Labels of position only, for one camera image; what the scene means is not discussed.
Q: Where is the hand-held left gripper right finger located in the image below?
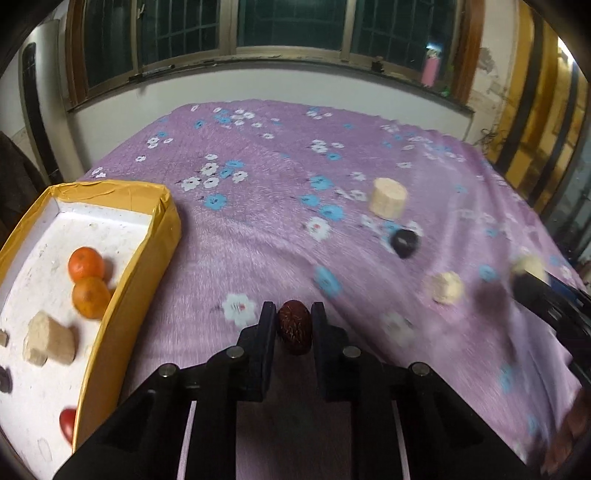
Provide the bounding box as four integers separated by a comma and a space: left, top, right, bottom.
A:
311, 301, 541, 480

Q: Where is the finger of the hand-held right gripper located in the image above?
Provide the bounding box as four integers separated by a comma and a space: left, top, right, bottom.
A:
510, 272, 561, 319

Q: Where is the banana slice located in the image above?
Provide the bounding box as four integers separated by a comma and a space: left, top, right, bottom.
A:
28, 311, 77, 365
425, 271, 464, 305
368, 178, 409, 217
510, 255, 550, 283

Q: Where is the yellow black striped cabinet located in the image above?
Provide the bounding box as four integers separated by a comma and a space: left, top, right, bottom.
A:
494, 4, 591, 222

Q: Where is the black marker pen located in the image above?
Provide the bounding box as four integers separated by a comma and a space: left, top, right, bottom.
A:
128, 65, 176, 81

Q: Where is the red cherry tomato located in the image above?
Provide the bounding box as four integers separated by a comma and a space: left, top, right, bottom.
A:
59, 407, 78, 446

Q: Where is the person's right hand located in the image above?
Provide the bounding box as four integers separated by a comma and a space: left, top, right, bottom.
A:
542, 401, 591, 476

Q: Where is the purple floral blanket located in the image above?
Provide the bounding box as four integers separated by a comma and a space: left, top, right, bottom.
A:
76, 99, 591, 480

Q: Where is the silver tower air conditioner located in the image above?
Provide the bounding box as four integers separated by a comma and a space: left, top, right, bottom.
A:
18, 41, 65, 185

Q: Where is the yellow edged white tray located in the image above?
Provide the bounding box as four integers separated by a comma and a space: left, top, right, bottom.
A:
0, 181, 182, 480

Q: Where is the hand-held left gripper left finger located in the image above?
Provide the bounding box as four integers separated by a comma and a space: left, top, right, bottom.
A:
53, 301, 278, 480

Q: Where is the red date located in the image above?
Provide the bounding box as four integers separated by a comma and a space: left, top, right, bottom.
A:
277, 300, 313, 356

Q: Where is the wooden framed window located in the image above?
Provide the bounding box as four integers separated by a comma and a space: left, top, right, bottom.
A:
65, 0, 485, 114

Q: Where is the orange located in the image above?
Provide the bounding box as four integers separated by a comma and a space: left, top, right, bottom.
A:
68, 247, 106, 281
72, 276, 112, 319

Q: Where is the pink bottle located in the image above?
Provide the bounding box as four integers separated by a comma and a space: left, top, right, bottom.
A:
421, 55, 440, 88

